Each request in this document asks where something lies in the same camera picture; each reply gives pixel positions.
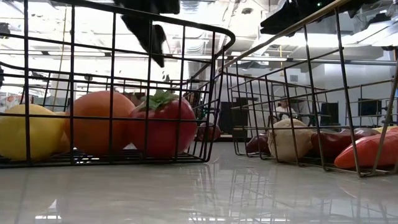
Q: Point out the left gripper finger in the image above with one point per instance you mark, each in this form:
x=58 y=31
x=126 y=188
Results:
x=149 y=37

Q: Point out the red fruit with green leaves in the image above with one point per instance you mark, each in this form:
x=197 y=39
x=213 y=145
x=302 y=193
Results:
x=161 y=137

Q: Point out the orange fruit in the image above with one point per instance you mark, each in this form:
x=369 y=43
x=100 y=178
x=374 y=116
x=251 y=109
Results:
x=93 y=133

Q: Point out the beige garlic bulb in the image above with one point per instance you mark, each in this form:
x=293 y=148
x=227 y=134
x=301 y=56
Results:
x=285 y=146

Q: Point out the dark red chili pepper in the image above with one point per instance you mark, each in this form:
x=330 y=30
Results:
x=258 y=144
x=334 y=143

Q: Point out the yellow corn cob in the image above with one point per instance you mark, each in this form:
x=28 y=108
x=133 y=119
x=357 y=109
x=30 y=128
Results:
x=388 y=128

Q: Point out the orange carrot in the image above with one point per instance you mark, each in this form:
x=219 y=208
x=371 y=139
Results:
x=367 y=152

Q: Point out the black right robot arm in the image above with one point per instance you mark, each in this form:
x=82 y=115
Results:
x=323 y=7

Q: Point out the person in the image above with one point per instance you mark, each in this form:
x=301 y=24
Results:
x=283 y=109

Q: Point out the black computer monitor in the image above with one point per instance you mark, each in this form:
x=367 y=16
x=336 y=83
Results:
x=369 y=107
x=329 y=113

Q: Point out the black cabinet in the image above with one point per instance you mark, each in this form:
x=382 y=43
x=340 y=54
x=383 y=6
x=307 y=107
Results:
x=231 y=118

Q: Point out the dark red round vegetable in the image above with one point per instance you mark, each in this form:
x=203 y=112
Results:
x=217 y=133

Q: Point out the yellow lemon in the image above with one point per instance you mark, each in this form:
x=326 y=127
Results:
x=43 y=137

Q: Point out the glossy white table sheet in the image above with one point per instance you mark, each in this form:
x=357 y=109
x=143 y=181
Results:
x=186 y=193

